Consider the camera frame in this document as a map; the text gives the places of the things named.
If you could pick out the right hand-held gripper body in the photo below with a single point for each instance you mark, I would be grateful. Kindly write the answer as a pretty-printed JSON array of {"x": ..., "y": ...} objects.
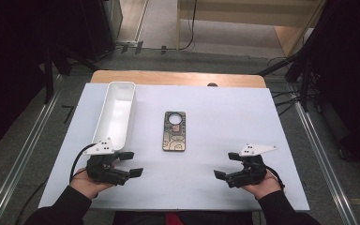
[{"x": 253, "y": 173}]

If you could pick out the black metal stand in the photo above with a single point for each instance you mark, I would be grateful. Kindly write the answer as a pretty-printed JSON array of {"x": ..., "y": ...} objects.
[
  {"x": 306, "y": 81},
  {"x": 48, "y": 78}
]

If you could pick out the black cabinet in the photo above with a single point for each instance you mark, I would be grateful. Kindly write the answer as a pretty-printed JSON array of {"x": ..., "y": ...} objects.
[{"x": 100, "y": 31}]

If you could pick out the dark patterned phone case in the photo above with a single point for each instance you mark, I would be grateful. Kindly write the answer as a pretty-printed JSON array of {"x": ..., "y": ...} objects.
[{"x": 173, "y": 140}]

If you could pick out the aluminium rail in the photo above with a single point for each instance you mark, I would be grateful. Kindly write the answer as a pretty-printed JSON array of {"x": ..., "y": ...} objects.
[
  {"x": 325, "y": 162},
  {"x": 22, "y": 156}
]

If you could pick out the person's left hand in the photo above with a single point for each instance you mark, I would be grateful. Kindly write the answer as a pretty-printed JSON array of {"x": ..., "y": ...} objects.
[{"x": 84, "y": 186}]

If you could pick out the dark tape strip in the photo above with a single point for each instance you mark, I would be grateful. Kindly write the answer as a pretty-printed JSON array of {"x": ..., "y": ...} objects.
[
  {"x": 163, "y": 50},
  {"x": 124, "y": 48},
  {"x": 139, "y": 47}
]

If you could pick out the white rectangular plastic bin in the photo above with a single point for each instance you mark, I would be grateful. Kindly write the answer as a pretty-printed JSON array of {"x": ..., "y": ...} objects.
[{"x": 115, "y": 115}]

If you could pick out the light wooden shelf unit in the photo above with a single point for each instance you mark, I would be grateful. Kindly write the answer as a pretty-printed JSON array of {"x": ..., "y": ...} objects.
[{"x": 247, "y": 15}]

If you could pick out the white board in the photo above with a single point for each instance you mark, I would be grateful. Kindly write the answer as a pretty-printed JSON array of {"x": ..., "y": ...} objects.
[{"x": 218, "y": 125}]

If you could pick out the dark curtain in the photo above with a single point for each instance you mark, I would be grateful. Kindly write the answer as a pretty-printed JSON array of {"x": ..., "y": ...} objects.
[
  {"x": 12, "y": 62},
  {"x": 350, "y": 62}
]

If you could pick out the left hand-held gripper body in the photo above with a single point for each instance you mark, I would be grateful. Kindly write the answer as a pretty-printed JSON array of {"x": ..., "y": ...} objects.
[{"x": 103, "y": 168}]

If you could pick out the person's right hand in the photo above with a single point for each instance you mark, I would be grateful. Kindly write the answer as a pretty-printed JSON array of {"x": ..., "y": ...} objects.
[{"x": 265, "y": 187}]

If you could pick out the person's dark and red clothing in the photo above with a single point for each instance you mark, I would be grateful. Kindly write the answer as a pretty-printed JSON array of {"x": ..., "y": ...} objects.
[{"x": 200, "y": 219}]

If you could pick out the small black knob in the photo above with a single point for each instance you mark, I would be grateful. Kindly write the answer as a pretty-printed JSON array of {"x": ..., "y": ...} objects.
[{"x": 212, "y": 84}]

